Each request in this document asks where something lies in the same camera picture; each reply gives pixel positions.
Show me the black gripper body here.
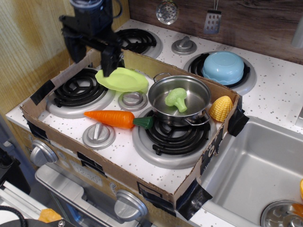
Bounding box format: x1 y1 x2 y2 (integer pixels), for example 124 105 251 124
59 4 122 51

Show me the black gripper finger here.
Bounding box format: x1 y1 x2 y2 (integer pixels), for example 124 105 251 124
63 35 86 63
101 46 123 77

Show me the green toy broccoli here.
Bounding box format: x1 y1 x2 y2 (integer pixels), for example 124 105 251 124
164 87 187 113

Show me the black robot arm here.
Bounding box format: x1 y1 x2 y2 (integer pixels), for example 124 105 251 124
59 0 123 77

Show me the light green plastic plate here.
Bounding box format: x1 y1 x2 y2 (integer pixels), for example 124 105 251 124
95 67 149 92

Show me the back left black burner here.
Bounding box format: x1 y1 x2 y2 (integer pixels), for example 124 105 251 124
116 28 163 59

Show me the black burner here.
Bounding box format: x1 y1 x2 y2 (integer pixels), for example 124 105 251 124
184 52 257 95
47 68 116 119
116 28 163 59
132 107 217 169

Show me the front left black burner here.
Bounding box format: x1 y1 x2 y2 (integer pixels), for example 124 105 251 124
47 68 116 119

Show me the silver knob middle stovetop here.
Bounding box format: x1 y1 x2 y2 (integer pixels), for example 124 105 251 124
118 91 148 112

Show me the silver knob stovetop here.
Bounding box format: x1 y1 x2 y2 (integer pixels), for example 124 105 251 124
82 123 116 149
171 36 197 55
118 91 148 112

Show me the orange toy carrot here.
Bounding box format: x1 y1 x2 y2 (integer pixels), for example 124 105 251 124
84 110 154 129

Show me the hanging metal strainer ladle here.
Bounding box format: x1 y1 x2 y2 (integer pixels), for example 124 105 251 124
156 0 179 25

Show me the silver knob back stovetop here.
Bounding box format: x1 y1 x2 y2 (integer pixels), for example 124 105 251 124
171 36 197 55

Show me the silver knob front stovetop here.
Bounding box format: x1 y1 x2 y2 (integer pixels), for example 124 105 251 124
82 123 116 149

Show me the back right black burner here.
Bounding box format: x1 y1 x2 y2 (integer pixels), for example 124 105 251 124
184 52 257 95

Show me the cardboard fence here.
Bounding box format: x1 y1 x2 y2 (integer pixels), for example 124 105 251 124
21 50 243 222

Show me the stainless steel pot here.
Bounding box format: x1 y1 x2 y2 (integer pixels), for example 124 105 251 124
148 73 211 126

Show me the hanging metal spatula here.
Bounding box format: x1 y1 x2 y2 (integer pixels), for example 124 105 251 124
203 0 222 35

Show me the front right black burner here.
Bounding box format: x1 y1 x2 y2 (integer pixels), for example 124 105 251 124
132 107 217 169

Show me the silver oven knob left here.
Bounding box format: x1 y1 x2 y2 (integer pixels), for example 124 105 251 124
30 140 58 167

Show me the silver oven knob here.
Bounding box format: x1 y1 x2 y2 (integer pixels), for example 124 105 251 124
114 190 148 222
30 140 58 167

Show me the light blue plastic bowl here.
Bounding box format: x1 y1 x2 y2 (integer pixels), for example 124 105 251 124
202 51 244 86

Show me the yellow toy corn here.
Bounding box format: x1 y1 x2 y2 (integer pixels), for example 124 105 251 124
209 96 233 122

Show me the silver oven knob right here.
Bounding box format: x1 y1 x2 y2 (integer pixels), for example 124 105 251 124
114 190 148 222

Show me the orange object bottom left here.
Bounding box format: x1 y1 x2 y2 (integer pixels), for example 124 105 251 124
38 208 62 223

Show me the silver sink basin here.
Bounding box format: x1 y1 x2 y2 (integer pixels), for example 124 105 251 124
201 117 303 227

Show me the sink drain strainer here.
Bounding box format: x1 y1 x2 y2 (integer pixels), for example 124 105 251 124
260 200 303 227

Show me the orange toy in sink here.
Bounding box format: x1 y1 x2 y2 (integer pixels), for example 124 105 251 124
293 179 303 217

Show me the silver oven door handle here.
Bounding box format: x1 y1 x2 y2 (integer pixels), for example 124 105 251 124
35 165 140 227

